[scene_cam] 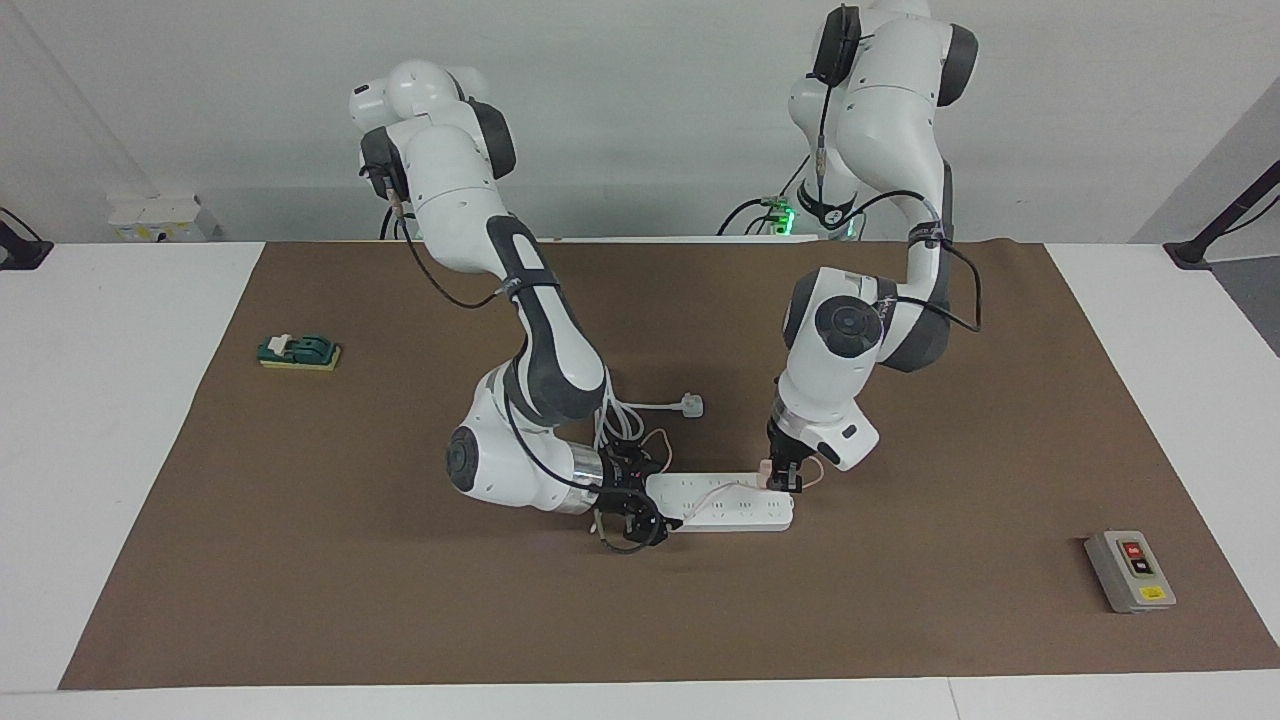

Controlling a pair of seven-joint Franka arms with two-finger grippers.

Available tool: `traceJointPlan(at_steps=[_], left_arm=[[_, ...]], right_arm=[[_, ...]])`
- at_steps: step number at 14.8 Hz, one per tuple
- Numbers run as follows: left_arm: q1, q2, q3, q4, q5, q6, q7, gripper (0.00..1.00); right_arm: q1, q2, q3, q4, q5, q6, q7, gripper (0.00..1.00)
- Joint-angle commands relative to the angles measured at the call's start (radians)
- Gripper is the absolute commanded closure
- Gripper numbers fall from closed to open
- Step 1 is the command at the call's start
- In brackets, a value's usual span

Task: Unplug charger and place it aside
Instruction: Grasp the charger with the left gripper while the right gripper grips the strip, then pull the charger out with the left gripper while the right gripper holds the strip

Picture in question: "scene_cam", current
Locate pink charging cable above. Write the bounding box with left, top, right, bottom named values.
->
left=638, top=428, right=826, bottom=517

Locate white power strip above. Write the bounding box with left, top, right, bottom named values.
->
left=645, top=472, right=796, bottom=534

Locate brown table mat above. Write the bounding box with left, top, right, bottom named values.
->
left=58, top=238, right=1280, bottom=691

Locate white power cord with plug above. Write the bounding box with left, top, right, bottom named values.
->
left=594, top=391, right=706, bottom=453

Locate black left base cable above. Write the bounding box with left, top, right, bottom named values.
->
left=714, top=152, right=813, bottom=239

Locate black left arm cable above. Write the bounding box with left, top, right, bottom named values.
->
left=813, top=28, right=987, bottom=335

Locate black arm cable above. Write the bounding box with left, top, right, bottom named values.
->
left=384, top=172, right=643, bottom=556
left=813, top=28, right=987, bottom=335

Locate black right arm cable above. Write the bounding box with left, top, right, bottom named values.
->
left=384, top=172, right=643, bottom=556

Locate grey on-off switch box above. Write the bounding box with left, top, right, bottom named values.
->
left=1084, top=528, right=1178, bottom=615

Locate green knife switch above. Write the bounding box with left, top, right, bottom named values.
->
left=256, top=332, right=343, bottom=373

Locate black camera stand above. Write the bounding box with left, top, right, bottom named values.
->
left=1163, top=158, right=1280, bottom=272

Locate white wall socket box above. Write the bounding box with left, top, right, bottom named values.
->
left=107, top=194, right=209, bottom=244

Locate black clamp mount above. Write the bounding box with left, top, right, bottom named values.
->
left=0, top=206, right=54, bottom=272

